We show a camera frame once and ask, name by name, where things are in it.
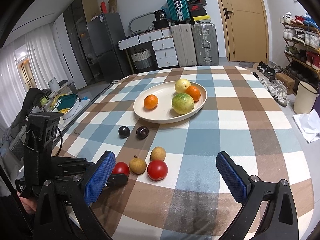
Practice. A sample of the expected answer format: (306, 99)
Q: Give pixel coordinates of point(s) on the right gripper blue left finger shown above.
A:
(52, 219)

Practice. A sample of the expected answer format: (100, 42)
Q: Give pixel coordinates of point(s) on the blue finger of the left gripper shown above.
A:
(116, 180)

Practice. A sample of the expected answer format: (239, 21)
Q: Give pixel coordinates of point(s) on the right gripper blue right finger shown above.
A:
(279, 220)

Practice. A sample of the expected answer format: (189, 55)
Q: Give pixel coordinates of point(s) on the red tomato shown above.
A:
(157, 170)
(121, 168)

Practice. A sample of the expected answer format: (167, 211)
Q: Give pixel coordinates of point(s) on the brown longan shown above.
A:
(158, 153)
(137, 165)

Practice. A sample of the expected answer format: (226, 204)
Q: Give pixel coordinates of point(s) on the dark plum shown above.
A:
(124, 132)
(142, 132)

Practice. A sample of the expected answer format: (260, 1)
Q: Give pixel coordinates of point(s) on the large orange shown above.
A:
(150, 102)

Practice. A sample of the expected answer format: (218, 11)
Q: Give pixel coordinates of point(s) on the green passion fruit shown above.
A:
(182, 103)

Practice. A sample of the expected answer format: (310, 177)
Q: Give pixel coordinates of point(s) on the yellow passion fruit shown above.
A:
(181, 85)

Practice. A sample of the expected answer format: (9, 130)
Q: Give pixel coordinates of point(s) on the small orange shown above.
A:
(194, 92)

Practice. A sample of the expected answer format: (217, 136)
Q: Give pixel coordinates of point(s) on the person's left hand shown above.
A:
(30, 205)

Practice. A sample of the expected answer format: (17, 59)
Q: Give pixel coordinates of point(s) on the checkered tablecloth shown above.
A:
(192, 201)

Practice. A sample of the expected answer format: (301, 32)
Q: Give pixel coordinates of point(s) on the cream round plate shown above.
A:
(164, 112)

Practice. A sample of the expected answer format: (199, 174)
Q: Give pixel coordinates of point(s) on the white paper on floor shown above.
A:
(309, 125)

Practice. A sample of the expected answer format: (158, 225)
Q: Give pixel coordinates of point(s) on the white curtains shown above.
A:
(45, 64)

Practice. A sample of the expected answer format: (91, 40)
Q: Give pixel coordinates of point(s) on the woven laundry basket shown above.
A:
(142, 59)

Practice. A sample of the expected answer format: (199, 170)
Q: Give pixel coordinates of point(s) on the cream waste bin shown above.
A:
(305, 98)

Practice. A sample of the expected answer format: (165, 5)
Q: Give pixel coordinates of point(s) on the white sneakers on floor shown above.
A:
(277, 90)

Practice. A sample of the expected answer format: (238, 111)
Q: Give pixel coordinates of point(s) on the cardboard box on floor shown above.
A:
(287, 81)

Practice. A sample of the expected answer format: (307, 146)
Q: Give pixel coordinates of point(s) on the white drawer desk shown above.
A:
(159, 42)

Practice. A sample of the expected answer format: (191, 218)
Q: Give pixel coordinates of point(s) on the dark grey refrigerator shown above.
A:
(105, 32)

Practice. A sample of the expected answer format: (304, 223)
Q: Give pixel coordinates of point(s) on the beige suitcase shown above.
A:
(184, 44)

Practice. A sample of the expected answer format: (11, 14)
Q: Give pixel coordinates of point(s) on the black glass cabinet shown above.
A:
(77, 15)

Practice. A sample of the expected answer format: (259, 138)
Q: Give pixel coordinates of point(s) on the silver suitcase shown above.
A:
(205, 42)

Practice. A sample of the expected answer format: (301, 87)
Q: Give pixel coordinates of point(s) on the teal suitcase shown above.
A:
(179, 11)

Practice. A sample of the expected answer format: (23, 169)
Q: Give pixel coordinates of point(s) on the wooden shoe rack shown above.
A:
(301, 36)

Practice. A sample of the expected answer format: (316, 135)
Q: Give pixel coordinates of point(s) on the stacked shoe boxes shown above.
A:
(197, 9)

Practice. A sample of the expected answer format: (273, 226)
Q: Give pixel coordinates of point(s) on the wooden door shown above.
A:
(245, 30)

